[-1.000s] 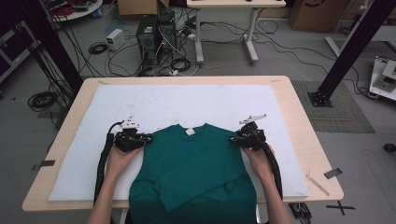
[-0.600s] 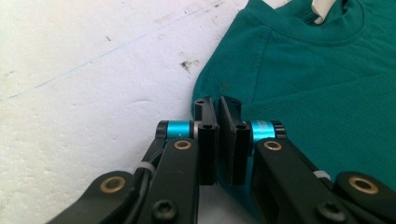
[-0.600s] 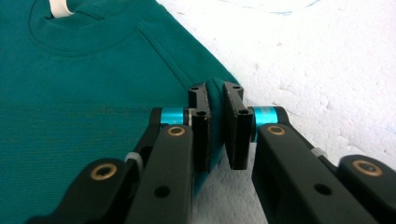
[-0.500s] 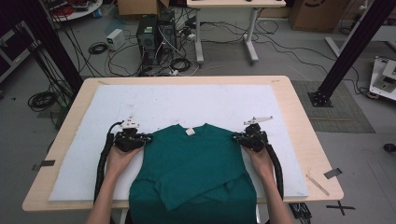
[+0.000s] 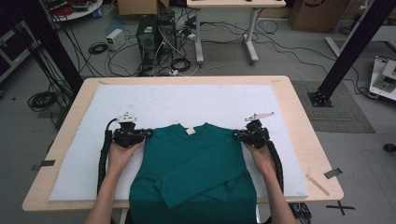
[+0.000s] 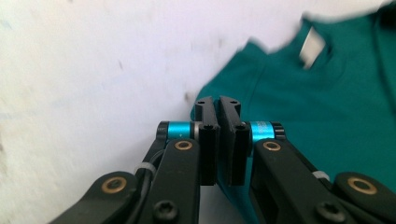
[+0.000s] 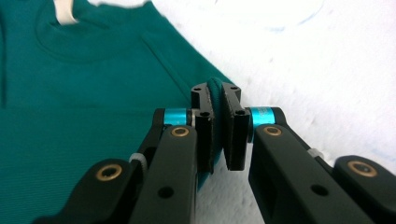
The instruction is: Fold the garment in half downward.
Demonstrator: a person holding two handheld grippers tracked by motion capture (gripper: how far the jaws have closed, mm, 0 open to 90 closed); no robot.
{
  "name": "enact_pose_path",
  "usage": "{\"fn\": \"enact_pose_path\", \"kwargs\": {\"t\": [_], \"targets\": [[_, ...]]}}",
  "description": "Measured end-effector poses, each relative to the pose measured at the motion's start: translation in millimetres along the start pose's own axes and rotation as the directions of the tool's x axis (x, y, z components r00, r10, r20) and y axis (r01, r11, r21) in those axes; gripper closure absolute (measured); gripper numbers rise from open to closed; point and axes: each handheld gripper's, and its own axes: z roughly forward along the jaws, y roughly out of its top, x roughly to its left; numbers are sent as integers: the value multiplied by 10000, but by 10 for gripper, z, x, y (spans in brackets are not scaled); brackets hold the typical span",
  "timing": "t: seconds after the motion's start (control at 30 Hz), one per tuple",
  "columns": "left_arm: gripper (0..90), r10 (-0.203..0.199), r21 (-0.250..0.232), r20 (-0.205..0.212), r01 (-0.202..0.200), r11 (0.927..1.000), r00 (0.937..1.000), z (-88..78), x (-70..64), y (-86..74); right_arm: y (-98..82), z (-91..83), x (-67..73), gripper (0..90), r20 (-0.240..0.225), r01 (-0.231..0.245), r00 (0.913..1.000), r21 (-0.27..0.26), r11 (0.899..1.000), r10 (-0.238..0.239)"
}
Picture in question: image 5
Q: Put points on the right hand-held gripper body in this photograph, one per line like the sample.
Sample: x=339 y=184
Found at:
x=257 y=137

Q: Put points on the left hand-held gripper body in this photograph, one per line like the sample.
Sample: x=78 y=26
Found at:
x=127 y=137

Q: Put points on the green sweatshirt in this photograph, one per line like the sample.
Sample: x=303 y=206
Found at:
x=199 y=161

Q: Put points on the person's left hand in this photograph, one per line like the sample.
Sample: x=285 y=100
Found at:
x=120 y=158

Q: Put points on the person's right hand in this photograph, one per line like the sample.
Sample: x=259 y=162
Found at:
x=263 y=160

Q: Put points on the light wooden table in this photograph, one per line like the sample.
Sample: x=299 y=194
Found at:
x=299 y=109

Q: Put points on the white foam mat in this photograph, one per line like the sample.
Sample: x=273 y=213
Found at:
x=186 y=99

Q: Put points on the thin wooden stick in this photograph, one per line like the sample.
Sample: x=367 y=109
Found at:
x=317 y=185

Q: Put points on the grey tape piece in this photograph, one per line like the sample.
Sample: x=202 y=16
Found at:
x=333 y=173
x=46 y=163

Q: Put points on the grey floor mat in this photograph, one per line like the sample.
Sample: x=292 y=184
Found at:
x=342 y=118

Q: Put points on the black computer tower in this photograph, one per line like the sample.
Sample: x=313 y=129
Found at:
x=167 y=31
x=146 y=40

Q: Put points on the white power supply box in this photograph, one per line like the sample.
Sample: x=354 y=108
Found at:
x=115 y=39

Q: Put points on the white power strip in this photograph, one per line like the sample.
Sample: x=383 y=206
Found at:
x=190 y=36

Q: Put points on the black tape cross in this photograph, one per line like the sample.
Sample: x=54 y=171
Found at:
x=341 y=207

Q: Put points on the small cardboard box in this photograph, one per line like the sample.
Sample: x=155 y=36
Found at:
x=137 y=6

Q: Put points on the white desk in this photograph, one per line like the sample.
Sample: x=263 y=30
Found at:
x=236 y=3

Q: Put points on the round white table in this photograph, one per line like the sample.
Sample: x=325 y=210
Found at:
x=84 y=14

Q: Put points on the white machine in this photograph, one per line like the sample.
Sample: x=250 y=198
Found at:
x=378 y=84

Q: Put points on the small black object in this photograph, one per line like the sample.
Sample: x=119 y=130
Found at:
x=389 y=147

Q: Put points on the large cardboard box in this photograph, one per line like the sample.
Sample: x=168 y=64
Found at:
x=317 y=15

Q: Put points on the white table frame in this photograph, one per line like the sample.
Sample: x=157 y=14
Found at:
x=333 y=46

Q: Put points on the black frame post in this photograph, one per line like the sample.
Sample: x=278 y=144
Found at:
x=53 y=43
x=351 y=49

